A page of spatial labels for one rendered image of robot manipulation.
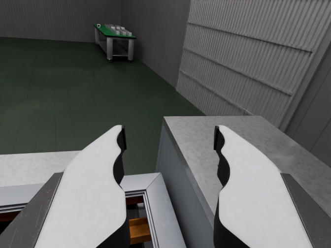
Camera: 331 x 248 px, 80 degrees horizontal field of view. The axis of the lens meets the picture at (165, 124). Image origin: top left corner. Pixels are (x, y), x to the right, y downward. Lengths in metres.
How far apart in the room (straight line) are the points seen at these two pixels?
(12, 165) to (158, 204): 0.77
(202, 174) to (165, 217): 0.23
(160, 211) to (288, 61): 2.16
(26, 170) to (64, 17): 7.69
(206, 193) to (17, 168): 0.93
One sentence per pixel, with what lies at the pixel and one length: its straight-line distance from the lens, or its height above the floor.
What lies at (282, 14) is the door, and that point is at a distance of 2.74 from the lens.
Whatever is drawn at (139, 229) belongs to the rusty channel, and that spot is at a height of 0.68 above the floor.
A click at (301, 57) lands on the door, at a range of 2.53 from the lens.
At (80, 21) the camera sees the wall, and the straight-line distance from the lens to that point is 8.66.
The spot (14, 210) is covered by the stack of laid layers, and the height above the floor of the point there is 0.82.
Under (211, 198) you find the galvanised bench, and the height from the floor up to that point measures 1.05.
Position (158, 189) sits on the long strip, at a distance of 0.91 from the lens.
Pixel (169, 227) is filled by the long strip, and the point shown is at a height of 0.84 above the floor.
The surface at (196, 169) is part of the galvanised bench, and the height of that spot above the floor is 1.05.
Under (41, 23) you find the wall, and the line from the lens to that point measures 8.66.
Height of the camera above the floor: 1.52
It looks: 30 degrees down
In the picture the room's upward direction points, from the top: 9 degrees clockwise
